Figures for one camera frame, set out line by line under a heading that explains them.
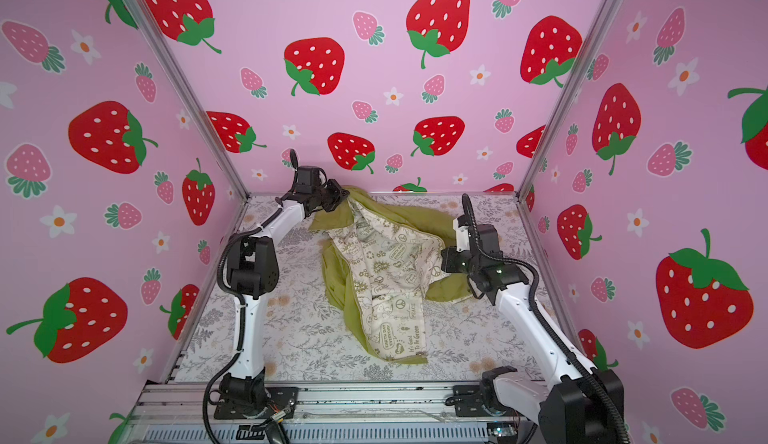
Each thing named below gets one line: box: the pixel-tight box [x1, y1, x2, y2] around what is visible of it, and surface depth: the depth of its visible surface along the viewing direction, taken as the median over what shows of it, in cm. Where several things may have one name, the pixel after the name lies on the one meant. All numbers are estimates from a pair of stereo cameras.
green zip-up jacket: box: [309, 186, 474, 365], surface depth 93 cm
